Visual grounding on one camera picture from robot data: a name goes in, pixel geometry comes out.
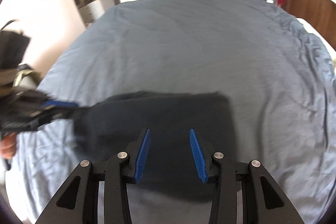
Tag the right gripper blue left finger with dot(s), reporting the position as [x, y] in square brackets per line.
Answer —
[142, 150]

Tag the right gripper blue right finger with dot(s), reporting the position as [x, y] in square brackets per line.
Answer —
[199, 151]

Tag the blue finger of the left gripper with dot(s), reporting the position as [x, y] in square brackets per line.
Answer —
[60, 104]
[67, 112]

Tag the black sweatpants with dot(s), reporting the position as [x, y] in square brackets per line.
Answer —
[102, 130]

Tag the black sleeve left forearm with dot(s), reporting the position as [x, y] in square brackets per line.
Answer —
[13, 47]

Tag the left hand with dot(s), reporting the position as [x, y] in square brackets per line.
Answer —
[9, 146]

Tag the green cloth on sofa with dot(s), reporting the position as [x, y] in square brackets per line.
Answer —
[28, 79]

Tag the blue-grey duvet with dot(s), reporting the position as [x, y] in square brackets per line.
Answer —
[278, 78]

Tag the pale green pillow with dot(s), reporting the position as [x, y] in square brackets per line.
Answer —
[310, 29]

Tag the brown wooden headboard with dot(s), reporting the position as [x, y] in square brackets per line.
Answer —
[320, 14]

